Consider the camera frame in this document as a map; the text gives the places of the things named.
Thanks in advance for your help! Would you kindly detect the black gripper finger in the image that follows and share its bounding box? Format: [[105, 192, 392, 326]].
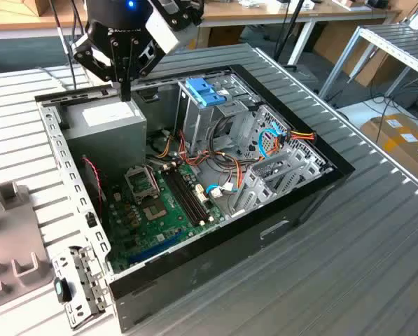
[[71, 33, 127, 102], [125, 37, 167, 102]]

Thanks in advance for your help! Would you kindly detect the red yellow power wire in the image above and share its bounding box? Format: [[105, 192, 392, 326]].
[[277, 128, 317, 145]]

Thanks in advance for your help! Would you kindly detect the metal disk bay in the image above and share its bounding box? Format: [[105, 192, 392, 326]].
[[229, 104, 335, 218]]

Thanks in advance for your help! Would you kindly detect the brown angular cardboard box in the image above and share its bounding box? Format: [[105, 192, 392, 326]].
[[19, 0, 88, 18]]

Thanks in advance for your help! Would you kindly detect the blue plastic drive latch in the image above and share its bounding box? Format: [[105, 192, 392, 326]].
[[186, 77, 228, 108]]

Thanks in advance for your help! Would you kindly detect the grey power supply unit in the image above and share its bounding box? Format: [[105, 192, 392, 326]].
[[60, 94, 148, 176]]

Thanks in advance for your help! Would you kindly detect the metal drive cage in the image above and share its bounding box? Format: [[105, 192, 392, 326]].
[[175, 75, 262, 157]]

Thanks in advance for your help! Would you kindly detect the small brown cardboard box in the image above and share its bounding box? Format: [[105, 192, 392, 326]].
[[197, 26, 246, 50]]

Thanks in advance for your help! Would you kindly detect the metal socket cover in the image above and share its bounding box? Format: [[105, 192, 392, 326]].
[[124, 166, 160, 204]]

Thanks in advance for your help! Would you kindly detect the long wooden desk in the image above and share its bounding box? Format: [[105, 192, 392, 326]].
[[0, 0, 404, 67]]

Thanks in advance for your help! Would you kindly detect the black case fan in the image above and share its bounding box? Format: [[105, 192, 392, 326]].
[[79, 155, 109, 228]]

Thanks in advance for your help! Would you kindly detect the black RAM slot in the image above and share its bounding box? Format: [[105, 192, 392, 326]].
[[162, 168, 201, 228], [172, 166, 210, 225]]

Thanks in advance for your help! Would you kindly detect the CPU socket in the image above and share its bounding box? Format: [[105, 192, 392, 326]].
[[141, 197, 169, 223]]

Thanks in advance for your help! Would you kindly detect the green motherboard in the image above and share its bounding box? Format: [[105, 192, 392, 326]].
[[105, 160, 227, 276]]

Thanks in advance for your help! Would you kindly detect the blue expansion slot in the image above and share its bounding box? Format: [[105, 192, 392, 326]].
[[127, 231, 185, 265]]

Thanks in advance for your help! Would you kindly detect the grey parts rack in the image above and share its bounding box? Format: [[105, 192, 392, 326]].
[[0, 181, 55, 314]]

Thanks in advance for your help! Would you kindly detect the large brown cardboard box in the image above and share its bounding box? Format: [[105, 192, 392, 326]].
[[313, 20, 398, 88]]

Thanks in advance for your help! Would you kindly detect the open black PC case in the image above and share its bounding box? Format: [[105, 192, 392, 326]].
[[34, 64, 356, 333]]

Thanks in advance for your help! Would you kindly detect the black teal case latch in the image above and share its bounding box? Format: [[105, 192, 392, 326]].
[[53, 277, 73, 304]]

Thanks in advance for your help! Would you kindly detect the labelled cardboard box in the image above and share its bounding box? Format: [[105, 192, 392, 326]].
[[361, 113, 418, 183]]

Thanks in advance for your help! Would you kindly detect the blue data wire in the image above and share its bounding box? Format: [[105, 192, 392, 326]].
[[257, 120, 287, 162]]

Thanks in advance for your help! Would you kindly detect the white connector blue wire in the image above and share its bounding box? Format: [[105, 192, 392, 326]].
[[205, 183, 238, 200]]

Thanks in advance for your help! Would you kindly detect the orange black wire bundle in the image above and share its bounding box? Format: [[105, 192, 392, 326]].
[[179, 129, 255, 192]]

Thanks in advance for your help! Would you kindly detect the metal frame slat table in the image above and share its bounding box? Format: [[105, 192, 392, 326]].
[[319, 24, 418, 102]]

